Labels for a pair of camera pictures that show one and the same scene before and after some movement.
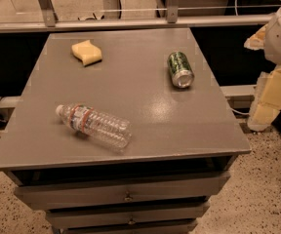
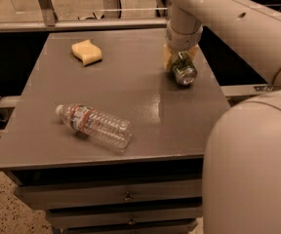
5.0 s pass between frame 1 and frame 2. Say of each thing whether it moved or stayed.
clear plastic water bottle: stayed
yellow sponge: stayed
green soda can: moved
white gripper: moved
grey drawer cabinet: stayed
